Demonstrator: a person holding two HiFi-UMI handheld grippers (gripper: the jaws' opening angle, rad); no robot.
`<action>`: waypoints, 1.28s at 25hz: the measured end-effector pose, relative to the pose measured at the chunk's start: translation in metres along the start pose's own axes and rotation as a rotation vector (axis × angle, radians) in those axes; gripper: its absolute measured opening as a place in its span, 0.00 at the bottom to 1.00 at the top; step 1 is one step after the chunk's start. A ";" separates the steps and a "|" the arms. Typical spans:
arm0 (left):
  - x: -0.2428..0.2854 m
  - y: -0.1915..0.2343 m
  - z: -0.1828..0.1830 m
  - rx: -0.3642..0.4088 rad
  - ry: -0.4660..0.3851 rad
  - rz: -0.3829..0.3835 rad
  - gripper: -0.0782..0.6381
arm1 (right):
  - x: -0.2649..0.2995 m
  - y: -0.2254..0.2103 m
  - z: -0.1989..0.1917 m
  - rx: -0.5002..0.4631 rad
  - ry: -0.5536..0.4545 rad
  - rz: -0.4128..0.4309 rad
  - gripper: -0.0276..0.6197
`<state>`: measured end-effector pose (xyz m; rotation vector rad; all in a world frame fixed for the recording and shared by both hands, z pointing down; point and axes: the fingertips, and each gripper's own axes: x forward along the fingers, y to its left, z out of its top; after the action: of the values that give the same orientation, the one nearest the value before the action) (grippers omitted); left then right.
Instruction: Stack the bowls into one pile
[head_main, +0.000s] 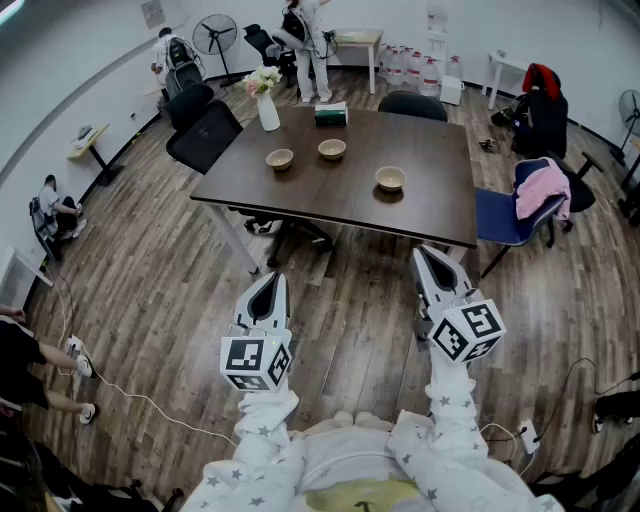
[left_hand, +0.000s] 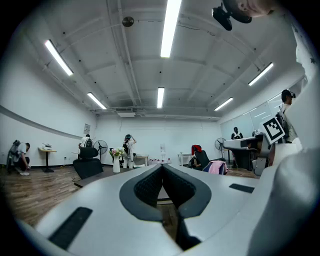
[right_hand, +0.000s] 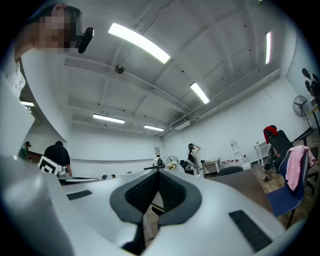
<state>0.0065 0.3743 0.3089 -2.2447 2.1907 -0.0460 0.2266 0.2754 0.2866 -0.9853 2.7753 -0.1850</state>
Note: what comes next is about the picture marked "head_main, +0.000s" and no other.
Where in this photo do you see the person's torso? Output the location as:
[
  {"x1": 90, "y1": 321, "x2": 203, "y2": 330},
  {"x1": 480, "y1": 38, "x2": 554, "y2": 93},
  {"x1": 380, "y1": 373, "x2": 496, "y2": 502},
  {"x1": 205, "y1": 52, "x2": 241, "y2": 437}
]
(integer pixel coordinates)
[{"x1": 294, "y1": 424, "x2": 431, "y2": 512}]

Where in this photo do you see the white vase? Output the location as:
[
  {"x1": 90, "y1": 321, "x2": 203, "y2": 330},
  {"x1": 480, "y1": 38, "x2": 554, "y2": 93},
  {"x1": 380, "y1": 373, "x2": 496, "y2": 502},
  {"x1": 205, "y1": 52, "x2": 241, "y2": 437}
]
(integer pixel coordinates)
[{"x1": 255, "y1": 91, "x2": 282, "y2": 133}]

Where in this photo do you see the pastel flower bouquet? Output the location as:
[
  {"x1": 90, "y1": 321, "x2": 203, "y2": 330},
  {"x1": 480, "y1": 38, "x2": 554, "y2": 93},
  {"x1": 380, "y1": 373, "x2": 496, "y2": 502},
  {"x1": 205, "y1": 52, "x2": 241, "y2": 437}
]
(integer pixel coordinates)
[{"x1": 241, "y1": 64, "x2": 284, "y2": 98}]

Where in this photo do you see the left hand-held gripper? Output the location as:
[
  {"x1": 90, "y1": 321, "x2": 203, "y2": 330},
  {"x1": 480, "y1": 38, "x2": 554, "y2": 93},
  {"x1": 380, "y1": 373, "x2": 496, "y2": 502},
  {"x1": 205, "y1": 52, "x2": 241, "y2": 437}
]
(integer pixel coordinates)
[{"x1": 219, "y1": 272, "x2": 296, "y2": 393}]

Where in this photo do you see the white table with wooden top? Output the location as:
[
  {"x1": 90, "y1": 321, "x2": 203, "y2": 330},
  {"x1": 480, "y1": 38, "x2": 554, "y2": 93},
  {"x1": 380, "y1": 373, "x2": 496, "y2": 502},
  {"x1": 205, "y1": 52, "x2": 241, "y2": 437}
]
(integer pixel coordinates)
[{"x1": 327, "y1": 28, "x2": 385, "y2": 95}]

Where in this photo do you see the pink cloth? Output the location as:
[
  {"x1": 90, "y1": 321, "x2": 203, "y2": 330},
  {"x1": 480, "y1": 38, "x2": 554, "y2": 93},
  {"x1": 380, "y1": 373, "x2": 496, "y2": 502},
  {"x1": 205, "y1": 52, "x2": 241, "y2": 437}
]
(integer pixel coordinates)
[{"x1": 515, "y1": 157, "x2": 572, "y2": 222}]

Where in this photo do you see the black padded office chair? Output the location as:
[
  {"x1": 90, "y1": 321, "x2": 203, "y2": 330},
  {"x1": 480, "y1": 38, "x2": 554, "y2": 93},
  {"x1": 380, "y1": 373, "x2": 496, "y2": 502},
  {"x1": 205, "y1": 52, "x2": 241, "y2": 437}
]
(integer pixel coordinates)
[{"x1": 164, "y1": 83, "x2": 215, "y2": 132}]

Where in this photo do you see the black mesh office chair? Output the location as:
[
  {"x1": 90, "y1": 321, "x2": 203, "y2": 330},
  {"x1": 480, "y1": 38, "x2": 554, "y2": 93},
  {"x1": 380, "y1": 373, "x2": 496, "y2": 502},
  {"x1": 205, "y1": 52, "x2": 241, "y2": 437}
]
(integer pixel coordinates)
[{"x1": 165, "y1": 99, "x2": 245, "y2": 176}]

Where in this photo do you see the yellow-top side table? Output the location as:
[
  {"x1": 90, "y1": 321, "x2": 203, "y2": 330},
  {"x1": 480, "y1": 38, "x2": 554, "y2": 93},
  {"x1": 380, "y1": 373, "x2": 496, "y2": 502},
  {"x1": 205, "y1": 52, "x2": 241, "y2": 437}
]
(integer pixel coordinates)
[{"x1": 67, "y1": 123, "x2": 126, "y2": 187}]

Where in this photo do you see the person's right shoe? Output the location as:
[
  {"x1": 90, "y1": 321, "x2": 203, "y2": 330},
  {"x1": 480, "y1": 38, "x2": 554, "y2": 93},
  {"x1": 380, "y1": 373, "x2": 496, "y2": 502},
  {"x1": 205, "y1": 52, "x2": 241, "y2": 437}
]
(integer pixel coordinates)
[{"x1": 355, "y1": 411, "x2": 396, "y2": 431}]

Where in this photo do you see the black office chair with headrest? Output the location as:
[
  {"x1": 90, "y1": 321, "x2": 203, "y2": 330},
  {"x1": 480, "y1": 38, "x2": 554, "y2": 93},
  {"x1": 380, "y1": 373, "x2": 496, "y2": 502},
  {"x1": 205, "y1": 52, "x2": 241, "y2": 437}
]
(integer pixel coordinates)
[{"x1": 243, "y1": 23, "x2": 299, "y2": 89}]

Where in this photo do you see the black bag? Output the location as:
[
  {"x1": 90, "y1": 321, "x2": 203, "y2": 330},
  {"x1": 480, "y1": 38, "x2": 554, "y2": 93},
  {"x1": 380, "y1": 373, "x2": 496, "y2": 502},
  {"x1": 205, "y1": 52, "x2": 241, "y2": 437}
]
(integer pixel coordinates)
[{"x1": 492, "y1": 94, "x2": 531, "y2": 139}]

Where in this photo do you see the person's left forearm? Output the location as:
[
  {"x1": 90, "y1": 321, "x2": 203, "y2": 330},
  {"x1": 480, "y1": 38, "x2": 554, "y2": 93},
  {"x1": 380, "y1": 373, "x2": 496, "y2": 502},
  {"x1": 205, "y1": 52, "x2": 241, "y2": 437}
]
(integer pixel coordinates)
[{"x1": 180, "y1": 388, "x2": 306, "y2": 512}]

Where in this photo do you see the white rack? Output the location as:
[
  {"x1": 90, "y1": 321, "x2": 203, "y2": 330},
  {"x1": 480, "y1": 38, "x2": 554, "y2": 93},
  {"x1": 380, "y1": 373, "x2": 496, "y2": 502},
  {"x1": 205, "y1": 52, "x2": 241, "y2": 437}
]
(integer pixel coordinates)
[{"x1": 0, "y1": 244, "x2": 54, "y2": 306}]

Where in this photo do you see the white power strip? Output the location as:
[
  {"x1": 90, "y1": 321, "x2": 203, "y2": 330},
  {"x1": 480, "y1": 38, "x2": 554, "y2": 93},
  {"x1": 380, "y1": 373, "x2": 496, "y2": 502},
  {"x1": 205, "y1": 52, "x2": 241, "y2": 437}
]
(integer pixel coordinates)
[{"x1": 518, "y1": 419, "x2": 541, "y2": 455}]

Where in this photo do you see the cluster of water jugs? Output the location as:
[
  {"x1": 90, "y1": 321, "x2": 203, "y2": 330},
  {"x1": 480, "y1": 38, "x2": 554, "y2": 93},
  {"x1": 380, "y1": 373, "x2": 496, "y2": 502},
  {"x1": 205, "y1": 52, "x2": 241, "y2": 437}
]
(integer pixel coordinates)
[{"x1": 378, "y1": 43, "x2": 464, "y2": 98}]

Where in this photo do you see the black standing fan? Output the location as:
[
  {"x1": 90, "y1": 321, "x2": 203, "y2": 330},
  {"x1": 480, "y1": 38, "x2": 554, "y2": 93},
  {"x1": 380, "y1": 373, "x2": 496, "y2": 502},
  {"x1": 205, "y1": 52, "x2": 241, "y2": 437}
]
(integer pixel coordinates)
[
  {"x1": 610, "y1": 89, "x2": 640, "y2": 161},
  {"x1": 192, "y1": 13, "x2": 239, "y2": 89}
]

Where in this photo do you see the red jacket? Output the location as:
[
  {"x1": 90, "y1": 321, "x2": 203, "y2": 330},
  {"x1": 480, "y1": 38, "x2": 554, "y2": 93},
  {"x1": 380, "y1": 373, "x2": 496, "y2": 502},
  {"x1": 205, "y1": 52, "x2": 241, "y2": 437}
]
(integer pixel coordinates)
[{"x1": 522, "y1": 63, "x2": 561, "y2": 101}]

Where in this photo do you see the black round-back chair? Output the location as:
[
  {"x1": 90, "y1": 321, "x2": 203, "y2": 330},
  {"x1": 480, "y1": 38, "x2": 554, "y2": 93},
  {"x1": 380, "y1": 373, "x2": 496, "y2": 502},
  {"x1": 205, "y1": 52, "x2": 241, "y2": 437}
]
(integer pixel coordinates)
[{"x1": 378, "y1": 90, "x2": 449, "y2": 123}]

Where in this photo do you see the grey wall paper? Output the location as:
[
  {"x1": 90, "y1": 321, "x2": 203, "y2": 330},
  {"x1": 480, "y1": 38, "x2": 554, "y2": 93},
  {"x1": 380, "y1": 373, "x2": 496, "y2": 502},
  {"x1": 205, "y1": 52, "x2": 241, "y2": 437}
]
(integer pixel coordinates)
[{"x1": 140, "y1": 0, "x2": 166, "y2": 30}]

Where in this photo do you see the black cable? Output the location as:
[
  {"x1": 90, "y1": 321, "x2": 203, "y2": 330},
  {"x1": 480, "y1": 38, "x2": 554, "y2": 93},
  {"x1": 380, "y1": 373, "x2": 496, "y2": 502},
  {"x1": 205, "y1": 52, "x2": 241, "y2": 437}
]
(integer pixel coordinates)
[{"x1": 537, "y1": 357, "x2": 640, "y2": 444}]

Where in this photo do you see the white wall notice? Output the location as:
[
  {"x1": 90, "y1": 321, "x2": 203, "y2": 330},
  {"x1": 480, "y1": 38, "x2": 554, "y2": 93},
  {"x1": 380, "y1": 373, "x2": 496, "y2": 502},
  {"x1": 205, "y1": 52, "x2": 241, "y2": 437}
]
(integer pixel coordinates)
[{"x1": 427, "y1": 4, "x2": 450, "y2": 34}]

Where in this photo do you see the black high-back office chair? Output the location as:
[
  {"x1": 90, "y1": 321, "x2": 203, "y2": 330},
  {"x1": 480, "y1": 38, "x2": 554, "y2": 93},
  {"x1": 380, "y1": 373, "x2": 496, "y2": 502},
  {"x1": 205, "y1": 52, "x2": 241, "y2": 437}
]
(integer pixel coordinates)
[{"x1": 510, "y1": 88, "x2": 605, "y2": 214}]

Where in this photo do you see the long white cable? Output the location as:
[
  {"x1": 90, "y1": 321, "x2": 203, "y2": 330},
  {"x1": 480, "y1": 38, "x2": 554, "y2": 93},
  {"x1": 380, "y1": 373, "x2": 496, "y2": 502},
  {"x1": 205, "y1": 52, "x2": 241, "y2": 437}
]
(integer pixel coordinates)
[{"x1": 47, "y1": 269, "x2": 239, "y2": 449}]

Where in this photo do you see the blue chair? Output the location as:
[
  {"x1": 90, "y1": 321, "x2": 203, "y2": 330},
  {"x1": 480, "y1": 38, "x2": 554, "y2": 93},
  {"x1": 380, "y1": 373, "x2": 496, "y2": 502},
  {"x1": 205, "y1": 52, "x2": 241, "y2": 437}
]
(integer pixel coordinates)
[{"x1": 474, "y1": 157, "x2": 569, "y2": 280}]

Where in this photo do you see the beige bowl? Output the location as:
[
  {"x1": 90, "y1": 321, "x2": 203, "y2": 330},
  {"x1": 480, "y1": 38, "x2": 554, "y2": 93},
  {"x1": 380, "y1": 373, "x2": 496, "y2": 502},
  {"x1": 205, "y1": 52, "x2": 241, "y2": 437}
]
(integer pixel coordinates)
[
  {"x1": 317, "y1": 138, "x2": 347, "y2": 162},
  {"x1": 374, "y1": 165, "x2": 408, "y2": 193},
  {"x1": 265, "y1": 148, "x2": 295, "y2": 172}
]

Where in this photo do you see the person's right forearm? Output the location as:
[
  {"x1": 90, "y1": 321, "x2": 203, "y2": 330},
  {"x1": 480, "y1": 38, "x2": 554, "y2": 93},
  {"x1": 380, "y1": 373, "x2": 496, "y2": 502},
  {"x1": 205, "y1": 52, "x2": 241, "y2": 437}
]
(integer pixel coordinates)
[{"x1": 387, "y1": 359, "x2": 559, "y2": 512}]

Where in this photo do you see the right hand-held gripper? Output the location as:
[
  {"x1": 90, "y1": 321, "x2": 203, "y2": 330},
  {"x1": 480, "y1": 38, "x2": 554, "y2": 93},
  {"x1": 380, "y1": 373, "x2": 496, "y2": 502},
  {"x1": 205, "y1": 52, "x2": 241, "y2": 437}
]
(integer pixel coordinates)
[{"x1": 411, "y1": 245, "x2": 508, "y2": 364}]

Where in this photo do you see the green and white tissue box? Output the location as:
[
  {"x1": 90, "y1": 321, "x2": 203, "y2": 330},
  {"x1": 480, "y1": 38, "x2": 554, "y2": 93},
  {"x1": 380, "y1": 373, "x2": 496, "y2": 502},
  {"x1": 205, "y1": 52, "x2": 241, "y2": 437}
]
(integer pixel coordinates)
[{"x1": 314, "y1": 101, "x2": 350, "y2": 128}]

